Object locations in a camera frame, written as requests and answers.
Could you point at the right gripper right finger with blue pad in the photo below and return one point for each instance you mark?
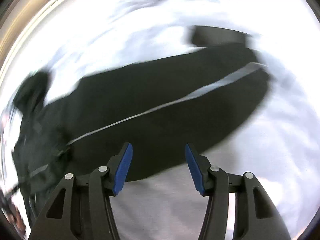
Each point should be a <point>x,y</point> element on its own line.
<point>256,216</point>

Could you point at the black garment with white stripes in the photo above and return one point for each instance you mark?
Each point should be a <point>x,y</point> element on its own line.
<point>157,106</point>

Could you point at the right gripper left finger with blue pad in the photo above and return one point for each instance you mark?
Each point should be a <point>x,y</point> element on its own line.
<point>80,207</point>

